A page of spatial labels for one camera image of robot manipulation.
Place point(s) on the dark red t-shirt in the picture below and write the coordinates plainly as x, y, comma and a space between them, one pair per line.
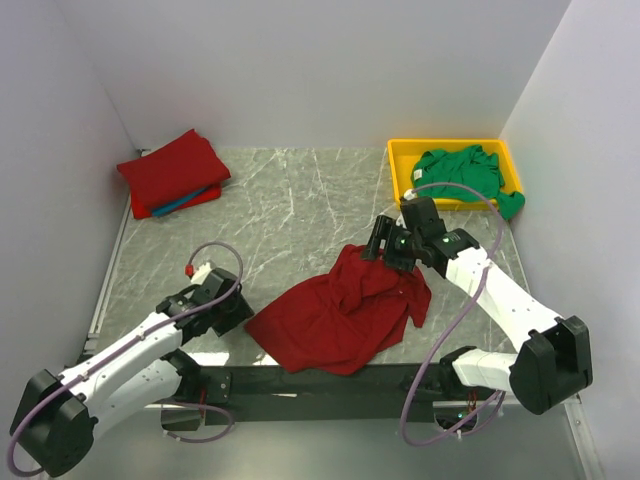
339, 321

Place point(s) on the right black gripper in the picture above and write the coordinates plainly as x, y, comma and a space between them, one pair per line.
392, 242

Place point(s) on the folded red t-shirt bottom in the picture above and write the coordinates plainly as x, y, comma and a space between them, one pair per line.
140, 211

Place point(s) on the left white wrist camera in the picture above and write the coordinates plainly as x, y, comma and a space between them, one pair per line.
200, 272

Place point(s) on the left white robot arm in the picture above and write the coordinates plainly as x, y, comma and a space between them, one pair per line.
59, 417

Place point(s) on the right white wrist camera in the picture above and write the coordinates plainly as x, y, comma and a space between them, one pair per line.
408, 195

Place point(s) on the green t-shirt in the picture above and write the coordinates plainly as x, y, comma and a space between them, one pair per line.
441, 173

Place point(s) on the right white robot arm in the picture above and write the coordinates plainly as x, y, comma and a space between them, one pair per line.
551, 361

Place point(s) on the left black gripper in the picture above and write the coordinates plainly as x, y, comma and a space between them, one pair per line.
232, 305

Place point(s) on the aluminium rail frame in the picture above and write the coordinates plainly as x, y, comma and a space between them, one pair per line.
95, 327

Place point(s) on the folded red t-shirt top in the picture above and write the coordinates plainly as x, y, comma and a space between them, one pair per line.
184, 165

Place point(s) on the black base beam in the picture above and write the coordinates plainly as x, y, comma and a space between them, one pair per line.
269, 393

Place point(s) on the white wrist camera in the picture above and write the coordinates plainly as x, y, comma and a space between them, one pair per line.
200, 272
408, 195

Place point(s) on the folded red t-shirt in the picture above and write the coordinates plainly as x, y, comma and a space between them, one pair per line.
184, 165
140, 211

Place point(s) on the yellow plastic bin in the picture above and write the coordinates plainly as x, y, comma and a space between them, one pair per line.
404, 153

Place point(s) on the folded blue t-shirt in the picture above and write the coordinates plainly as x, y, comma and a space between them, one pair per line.
184, 202

